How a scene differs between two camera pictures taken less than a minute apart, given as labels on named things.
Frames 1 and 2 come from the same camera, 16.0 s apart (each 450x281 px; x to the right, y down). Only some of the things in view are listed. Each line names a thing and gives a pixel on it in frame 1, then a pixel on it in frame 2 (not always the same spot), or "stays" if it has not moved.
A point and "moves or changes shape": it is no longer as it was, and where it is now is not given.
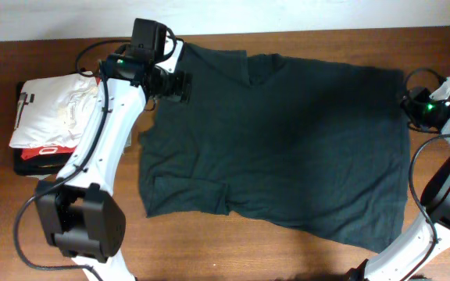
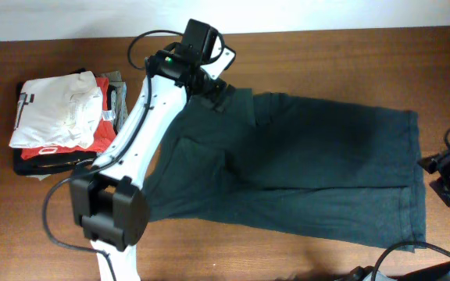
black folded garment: (38, 165) stays
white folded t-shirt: (54, 111) stays
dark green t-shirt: (310, 146) moves or changes shape
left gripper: (180, 87) -> (213, 88)
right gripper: (416, 97) -> (448, 166)
